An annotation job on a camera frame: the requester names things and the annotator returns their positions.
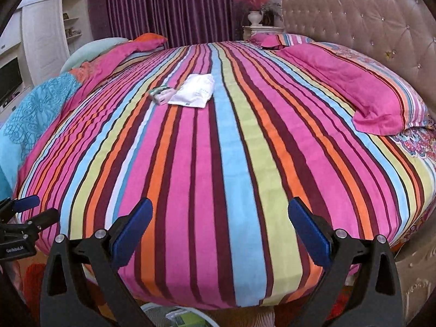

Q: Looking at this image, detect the white wardrobe cabinet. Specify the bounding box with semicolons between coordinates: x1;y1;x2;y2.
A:
20;0;92;86

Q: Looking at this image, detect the white folded cloth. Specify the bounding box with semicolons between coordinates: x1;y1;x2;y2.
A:
168;73;216;108

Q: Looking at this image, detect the black television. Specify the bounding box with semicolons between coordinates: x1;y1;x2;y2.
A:
0;56;23;101

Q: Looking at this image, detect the white waste bin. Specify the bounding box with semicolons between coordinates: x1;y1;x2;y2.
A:
141;301;219;327

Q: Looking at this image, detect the small pink pillow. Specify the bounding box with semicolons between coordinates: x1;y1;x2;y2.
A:
250;32;316;50

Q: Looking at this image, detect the pale green pillow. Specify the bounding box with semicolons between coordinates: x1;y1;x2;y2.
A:
60;37;130;74

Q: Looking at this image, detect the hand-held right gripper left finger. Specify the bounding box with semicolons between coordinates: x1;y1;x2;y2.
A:
39;197;155;327

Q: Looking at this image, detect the large pink pillow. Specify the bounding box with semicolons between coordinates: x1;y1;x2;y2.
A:
277;41;435;136

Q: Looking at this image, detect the small green patterned tissue pack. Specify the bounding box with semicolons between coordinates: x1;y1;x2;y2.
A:
149;86;178;105

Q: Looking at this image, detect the dark green plant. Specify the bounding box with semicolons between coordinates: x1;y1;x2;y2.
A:
261;3;283;26

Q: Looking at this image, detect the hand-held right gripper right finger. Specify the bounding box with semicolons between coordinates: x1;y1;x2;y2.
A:
287;198;405;327

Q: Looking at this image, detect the beige tufted bed frame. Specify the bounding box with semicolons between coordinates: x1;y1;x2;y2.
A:
281;0;436;327

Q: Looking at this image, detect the blue and pink quilt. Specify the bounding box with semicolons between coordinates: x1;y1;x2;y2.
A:
0;43;137;195

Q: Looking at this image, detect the orange and pink pillow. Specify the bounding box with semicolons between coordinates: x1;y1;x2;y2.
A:
131;33;168;52

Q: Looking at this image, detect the purple curtain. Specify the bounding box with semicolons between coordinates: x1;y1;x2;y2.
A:
89;0;283;46

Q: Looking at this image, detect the white nightstand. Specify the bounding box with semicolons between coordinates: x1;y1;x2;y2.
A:
243;25;285;41

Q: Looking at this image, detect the floral patterned pillow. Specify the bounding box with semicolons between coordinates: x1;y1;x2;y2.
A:
388;124;436;161

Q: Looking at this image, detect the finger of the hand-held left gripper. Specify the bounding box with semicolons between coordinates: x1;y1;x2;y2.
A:
0;196;40;223
19;208;60;236

